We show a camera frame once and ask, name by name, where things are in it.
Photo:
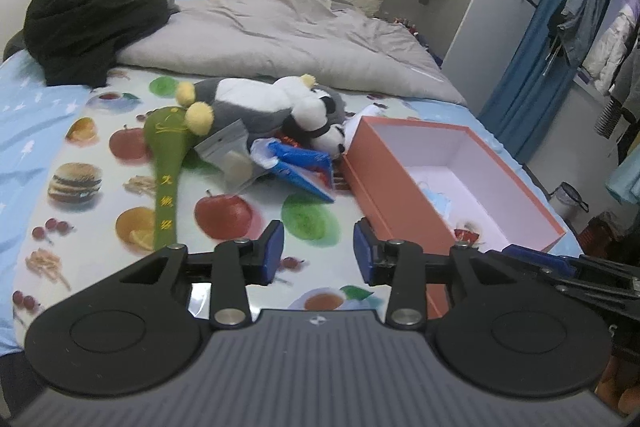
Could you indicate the red snack packet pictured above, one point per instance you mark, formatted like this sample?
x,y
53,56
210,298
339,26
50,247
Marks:
x,y
467,235

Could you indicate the light blue cloth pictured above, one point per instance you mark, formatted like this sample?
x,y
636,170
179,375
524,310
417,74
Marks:
x,y
625,179

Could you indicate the white jacket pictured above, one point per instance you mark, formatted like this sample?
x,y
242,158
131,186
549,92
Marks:
x,y
612,42

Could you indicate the grey penguin plush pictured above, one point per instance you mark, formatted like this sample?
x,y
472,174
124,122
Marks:
x,y
240,112

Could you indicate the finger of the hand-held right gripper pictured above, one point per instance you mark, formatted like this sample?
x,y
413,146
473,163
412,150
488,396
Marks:
x,y
535,254

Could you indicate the grey zip bag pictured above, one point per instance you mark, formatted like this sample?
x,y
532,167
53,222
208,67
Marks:
x,y
220,152

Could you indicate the person's right hand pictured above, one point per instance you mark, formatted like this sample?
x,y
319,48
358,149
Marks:
x,y
620,387

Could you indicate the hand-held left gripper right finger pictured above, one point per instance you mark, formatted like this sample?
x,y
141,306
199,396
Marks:
x,y
362,257

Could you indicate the denim garment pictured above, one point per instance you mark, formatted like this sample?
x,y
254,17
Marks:
x,y
580,7

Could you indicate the blue face mask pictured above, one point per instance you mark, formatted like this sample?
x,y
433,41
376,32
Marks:
x,y
437,202

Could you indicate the white trash bin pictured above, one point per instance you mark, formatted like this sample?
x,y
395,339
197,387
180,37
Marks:
x,y
570,201

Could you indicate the grey duvet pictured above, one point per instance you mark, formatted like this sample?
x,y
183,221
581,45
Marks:
x,y
300,37

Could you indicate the blue curtain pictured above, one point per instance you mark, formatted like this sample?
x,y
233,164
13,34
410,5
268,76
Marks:
x,y
530,72

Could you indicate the black clothing pile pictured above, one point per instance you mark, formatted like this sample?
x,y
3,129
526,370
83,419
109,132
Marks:
x,y
85,22

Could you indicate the panda plush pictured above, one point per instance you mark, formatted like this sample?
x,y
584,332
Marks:
x,y
307,114

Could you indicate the striped garment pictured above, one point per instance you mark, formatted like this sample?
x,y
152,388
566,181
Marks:
x,y
610,117

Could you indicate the orange cardboard box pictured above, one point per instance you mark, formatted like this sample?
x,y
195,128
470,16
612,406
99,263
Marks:
x,y
475,167

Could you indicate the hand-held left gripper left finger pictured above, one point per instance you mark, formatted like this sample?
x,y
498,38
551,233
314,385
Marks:
x,y
272,252

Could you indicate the row of small bottles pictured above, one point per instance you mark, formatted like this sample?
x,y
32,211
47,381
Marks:
x,y
406,25

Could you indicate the blue snack packet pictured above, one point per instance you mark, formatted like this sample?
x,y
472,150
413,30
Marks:
x,y
300,167

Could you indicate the white paper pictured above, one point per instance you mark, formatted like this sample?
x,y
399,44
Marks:
x,y
371,113

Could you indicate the fruit-print plastic mat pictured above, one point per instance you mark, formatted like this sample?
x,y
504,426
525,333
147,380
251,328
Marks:
x,y
265,199

